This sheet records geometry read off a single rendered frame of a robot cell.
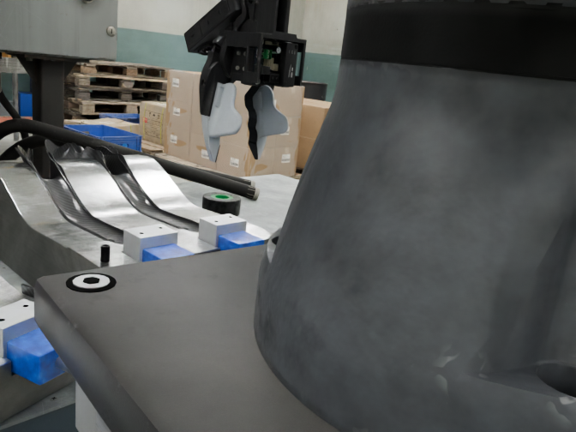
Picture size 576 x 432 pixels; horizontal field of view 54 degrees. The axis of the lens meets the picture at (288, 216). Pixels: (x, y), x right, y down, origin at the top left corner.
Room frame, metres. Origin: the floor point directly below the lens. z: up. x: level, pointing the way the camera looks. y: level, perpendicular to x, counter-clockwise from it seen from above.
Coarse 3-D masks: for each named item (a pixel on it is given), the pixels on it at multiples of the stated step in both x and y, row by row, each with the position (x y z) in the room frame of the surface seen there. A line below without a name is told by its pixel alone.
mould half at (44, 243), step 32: (0, 160) 0.82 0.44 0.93; (64, 160) 0.85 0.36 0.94; (96, 160) 0.88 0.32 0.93; (128, 160) 0.92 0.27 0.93; (0, 192) 0.75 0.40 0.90; (32, 192) 0.74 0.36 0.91; (96, 192) 0.80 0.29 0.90; (160, 192) 0.87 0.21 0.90; (0, 224) 0.75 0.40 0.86; (32, 224) 0.68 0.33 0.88; (64, 224) 0.70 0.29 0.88; (128, 224) 0.73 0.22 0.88; (0, 256) 0.75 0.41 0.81; (32, 256) 0.67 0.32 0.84; (64, 256) 0.61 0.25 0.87; (96, 256) 0.58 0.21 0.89; (128, 256) 0.59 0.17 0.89
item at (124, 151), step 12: (108, 144) 1.20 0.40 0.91; (168, 168) 1.22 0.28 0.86; (180, 168) 1.23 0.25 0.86; (192, 168) 1.24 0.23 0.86; (192, 180) 1.24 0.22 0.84; (204, 180) 1.24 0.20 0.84; (216, 180) 1.25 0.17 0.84; (228, 180) 1.26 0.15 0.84; (240, 192) 1.26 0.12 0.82; (252, 192) 1.26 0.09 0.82
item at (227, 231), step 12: (216, 216) 0.70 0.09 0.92; (228, 216) 0.71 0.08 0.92; (204, 228) 0.68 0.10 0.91; (216, 228) 0.66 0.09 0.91; (228, 228) 0.68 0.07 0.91; (240, 228) 0.69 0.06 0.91; (204, 240) 0.68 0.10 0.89; (216, 240) 0.66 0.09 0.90; (228, 240) 0.65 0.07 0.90; (240, 240) 0.65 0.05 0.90; (252, 240) 0.66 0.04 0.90
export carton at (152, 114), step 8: (144, 104) 6.01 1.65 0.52; (152, 104) 5.92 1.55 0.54; (160, 104) 6.05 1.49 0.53; (144, 112) 5.98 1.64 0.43; (152, 112) 5.88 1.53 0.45; (160, 112) 5.78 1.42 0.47; (144, 120) 5.97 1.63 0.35; (152, 120) 5.86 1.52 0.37; (160, 120) 5.76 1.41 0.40; (144, 128) 5.96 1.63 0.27; (152, 128) 5.85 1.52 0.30; (160, 128) 5.75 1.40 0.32; (144, 136) 5.96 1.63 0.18; (152, 136) 5.85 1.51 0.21; (160, 136) 5.75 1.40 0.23; (160, 144) 5.76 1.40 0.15
